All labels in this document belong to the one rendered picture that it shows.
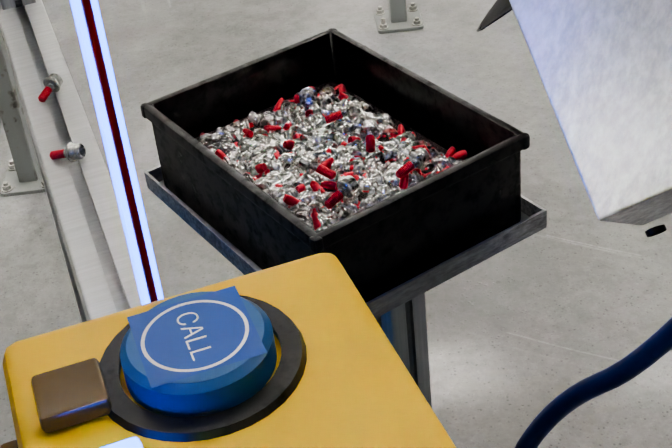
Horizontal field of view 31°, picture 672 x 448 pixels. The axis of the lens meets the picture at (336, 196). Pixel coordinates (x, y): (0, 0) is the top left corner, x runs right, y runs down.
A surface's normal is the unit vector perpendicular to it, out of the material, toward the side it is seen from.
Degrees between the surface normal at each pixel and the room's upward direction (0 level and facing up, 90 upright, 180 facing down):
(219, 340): 0
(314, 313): 0
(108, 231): 0
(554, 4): 55
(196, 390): 45
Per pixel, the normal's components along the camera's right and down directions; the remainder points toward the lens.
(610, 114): -0.52, -0.05
